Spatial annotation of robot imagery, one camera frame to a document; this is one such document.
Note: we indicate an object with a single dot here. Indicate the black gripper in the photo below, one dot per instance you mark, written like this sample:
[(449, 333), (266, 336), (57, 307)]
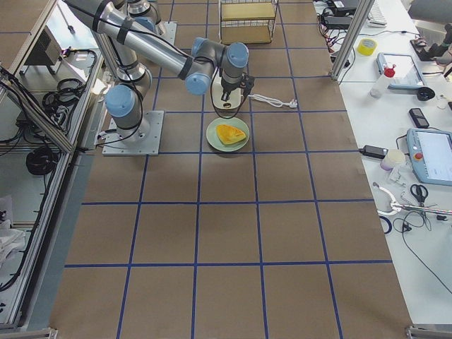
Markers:
[(227, 85)]

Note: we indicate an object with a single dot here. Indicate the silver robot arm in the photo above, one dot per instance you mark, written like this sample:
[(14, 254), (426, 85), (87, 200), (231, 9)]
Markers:
[(148, 14), (129, 39)]

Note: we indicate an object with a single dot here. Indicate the light green round plate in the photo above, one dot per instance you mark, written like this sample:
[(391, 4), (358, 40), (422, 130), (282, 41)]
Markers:
[(214, 140)]

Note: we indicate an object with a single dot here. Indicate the triangular golden bread bun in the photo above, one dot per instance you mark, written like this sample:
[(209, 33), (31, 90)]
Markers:
[(229, 135)]

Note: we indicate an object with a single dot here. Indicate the yellow tape roll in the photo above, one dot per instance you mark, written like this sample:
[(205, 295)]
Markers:
[(366, 47)]

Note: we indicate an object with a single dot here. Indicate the clear bottle red cap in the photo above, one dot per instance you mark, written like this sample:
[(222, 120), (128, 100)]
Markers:
[(382, 84)]

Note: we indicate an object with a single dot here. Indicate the black power adapter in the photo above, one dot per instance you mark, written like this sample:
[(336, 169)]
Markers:
[(373, 151)]

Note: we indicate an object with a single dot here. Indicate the teach pendant with screen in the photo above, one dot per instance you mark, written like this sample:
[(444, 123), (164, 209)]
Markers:
[(430, 155)]

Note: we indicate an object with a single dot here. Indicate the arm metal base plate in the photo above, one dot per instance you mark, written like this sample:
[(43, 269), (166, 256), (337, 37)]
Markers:
[(144, 141), (167, 30)]

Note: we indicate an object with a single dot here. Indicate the aluminium frame post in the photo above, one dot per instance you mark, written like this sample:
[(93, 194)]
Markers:
[(355, 27)]

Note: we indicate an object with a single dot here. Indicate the black handled scissors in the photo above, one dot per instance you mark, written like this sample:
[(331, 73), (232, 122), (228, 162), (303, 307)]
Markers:
[(420, 193)]

